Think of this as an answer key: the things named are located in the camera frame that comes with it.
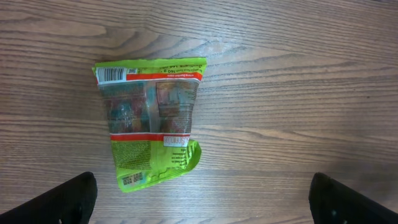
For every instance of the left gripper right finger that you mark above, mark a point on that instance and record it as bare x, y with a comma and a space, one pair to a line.
331, 202

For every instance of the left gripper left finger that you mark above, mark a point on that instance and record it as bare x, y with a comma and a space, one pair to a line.
71, 202

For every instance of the green red snack bag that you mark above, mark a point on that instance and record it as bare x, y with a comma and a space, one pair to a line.
149, 106

